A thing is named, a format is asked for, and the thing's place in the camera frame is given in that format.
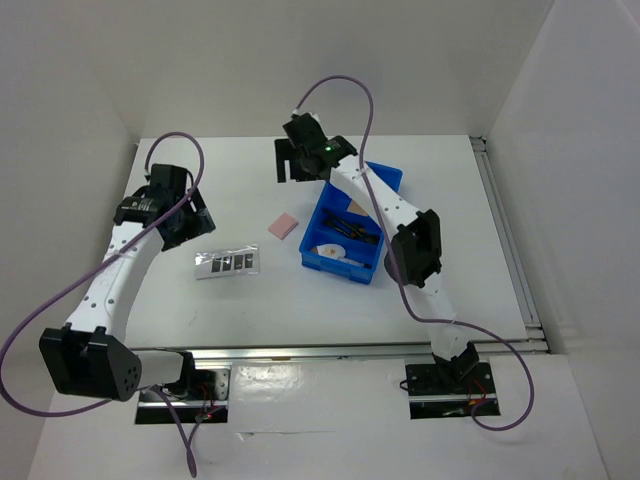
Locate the thin black makeup brush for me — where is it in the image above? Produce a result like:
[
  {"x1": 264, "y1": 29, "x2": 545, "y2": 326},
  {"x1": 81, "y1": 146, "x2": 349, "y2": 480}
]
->
[{"x1": 322, "y1": 212, "x2": 351, "y2": 235}]

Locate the pink square makeup sponge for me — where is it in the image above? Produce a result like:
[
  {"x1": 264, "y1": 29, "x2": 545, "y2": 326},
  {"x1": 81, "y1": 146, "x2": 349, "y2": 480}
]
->
[{"x1": 268, "y1": 213, "x2": 298, "y2": 240}]

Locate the black fan makeup brush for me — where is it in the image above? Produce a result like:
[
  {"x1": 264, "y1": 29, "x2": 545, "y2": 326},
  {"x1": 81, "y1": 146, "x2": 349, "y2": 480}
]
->
[{"x1": 347, "y1": 229, "x2": 380, "y2": 245}]

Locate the short brown kabuki brush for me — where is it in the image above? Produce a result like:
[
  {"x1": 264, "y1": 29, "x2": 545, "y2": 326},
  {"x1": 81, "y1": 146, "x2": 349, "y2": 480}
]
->
[{"x1": 349, "y1": 225, "x2": 368, "y2": 238}]

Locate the white oval makeup sponge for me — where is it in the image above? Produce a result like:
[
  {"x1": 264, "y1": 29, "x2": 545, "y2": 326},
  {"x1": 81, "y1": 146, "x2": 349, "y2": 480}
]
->
[{"x1": 311, "y1": 243, "x2": 346, "y2": 260}]

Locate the hair pin card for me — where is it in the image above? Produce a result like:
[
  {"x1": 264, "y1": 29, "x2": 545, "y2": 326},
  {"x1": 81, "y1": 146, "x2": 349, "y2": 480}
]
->
[{"x1": 195, "y1": 244, "x2": 260, "y2": 280}]

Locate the beige square makeup sponge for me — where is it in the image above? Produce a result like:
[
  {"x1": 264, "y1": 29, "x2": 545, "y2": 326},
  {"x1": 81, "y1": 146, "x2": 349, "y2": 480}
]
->
[{"x1": 347, "y1": 200, "x2": 368, "y2": 217}]

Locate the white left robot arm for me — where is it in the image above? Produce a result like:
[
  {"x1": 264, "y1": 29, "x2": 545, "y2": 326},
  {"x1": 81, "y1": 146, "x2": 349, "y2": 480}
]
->
[{"x1": 39, "y1": 164, "x2": 215, "y2": 401}]

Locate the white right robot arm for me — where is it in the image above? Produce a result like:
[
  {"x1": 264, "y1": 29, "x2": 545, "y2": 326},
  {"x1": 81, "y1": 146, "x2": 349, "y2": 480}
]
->
[{"x1": 275, "y1": 112, "x2": 479, "y2": 392}]

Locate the blue divided plastic bin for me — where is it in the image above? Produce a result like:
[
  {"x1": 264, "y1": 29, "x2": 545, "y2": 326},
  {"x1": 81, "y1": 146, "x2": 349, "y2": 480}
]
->
[{"x1": 299, "y1": 157, "x2": 403, "y2": 285}]

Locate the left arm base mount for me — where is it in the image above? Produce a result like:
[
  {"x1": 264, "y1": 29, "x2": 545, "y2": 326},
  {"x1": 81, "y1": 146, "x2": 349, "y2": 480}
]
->
[{"x1": 135, "y1": 367, "x2": 231, "y2": 425}]

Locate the front aluminium rail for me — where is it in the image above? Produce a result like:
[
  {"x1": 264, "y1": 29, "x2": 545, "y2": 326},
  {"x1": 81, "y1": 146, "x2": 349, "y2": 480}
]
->
[{"x1": 133, "y1": 343, "x2": 431, "y2": 366}]

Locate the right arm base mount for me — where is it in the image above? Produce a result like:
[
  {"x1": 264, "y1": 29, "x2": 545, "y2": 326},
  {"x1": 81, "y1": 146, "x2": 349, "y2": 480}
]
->
[{"x1": 399, "y1": 362, "x2": 500, "y2": 420}]

